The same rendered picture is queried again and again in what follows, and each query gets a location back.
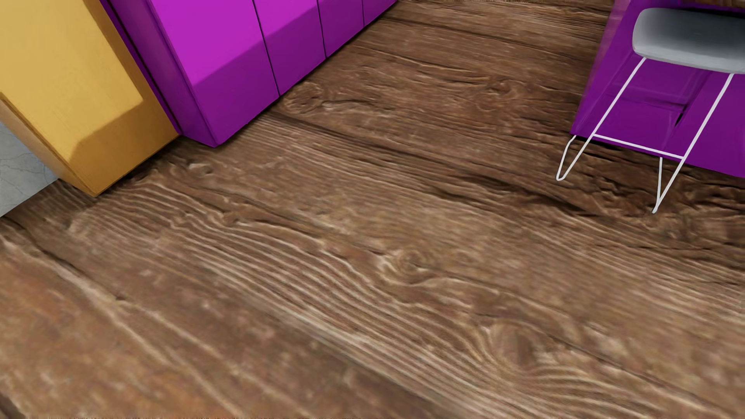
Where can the purple cabinet row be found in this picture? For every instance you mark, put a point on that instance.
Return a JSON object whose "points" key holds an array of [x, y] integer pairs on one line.
{"points": [[233, 52]]}

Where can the purple kitchen island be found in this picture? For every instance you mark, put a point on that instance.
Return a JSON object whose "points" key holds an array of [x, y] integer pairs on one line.
{"points": [[646, 107]]}

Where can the yellow cabinet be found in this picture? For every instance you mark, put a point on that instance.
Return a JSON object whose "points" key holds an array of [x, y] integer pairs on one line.
{"points": [[64, 87]]}

